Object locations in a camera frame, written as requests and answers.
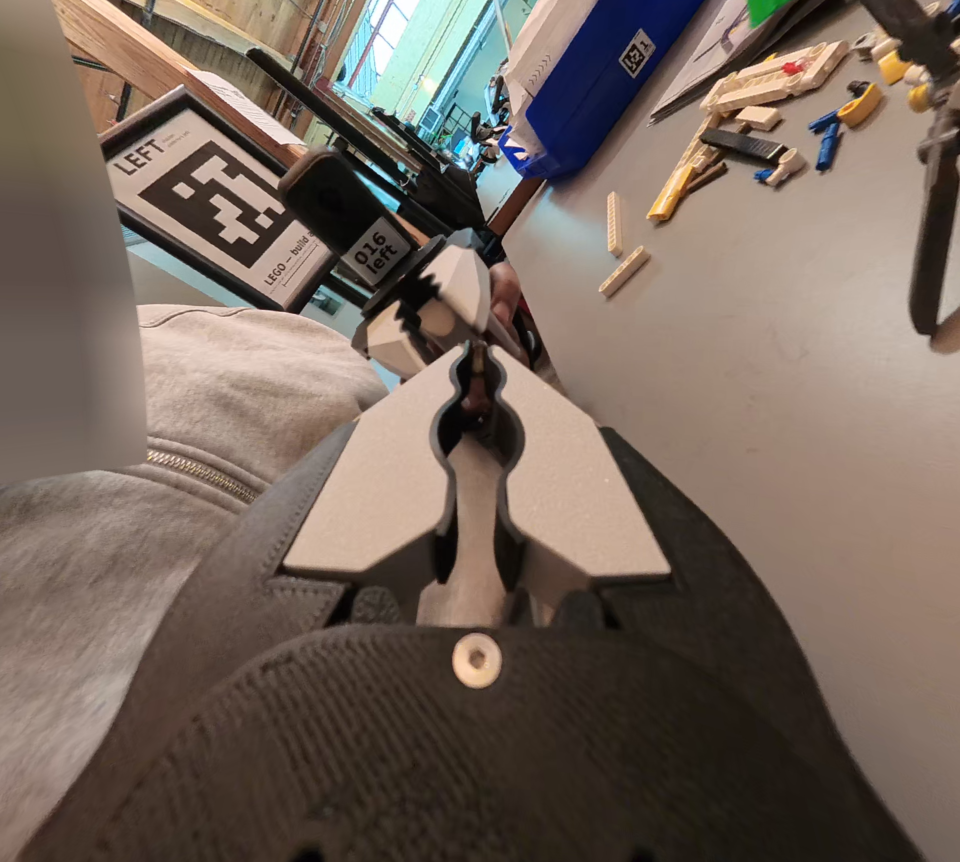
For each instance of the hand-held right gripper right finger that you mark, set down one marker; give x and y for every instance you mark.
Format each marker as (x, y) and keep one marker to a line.
(585, 502)

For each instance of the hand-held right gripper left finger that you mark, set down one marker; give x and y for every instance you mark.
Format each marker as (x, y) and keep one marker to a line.
(360, 502)

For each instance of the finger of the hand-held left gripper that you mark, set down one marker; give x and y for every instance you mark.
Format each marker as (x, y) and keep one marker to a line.
(390, 341)
(469, 285)

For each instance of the small dark tan lego axle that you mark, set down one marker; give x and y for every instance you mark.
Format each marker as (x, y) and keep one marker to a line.
(478, 358)

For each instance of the white lego beam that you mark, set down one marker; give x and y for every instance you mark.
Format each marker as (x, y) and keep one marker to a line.
(624, 271)
(615, 225)

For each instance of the long yellow lego beam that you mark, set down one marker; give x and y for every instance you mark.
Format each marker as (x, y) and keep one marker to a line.
(671, 199)

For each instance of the black lego beam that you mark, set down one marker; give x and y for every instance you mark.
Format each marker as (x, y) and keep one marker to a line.
(742, 144)

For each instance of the lego instruction booklet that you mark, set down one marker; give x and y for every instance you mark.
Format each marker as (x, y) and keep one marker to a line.
(697, 75)

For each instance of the small white lego brick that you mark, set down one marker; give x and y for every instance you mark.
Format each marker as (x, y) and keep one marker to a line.
(757, 118)

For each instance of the white lego wing assembly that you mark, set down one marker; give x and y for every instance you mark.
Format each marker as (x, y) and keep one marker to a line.
(772, 76)

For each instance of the pile of small lego pieces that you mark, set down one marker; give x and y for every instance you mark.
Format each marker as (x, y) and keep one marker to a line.
(825, 142)

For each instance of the yellow curved lego piece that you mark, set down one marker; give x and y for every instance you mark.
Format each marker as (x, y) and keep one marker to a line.
(862, 105)

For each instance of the person's left hand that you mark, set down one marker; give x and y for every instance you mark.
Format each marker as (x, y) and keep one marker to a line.
(506, 300)

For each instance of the grey hooded sweatshirt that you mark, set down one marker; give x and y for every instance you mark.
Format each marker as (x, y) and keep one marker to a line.
(225, 367)

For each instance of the blue plastic bin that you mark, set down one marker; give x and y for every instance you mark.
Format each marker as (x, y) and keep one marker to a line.
(600, 75)

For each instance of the white paper bag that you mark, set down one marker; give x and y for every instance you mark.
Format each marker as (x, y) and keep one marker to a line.
(555, 30)

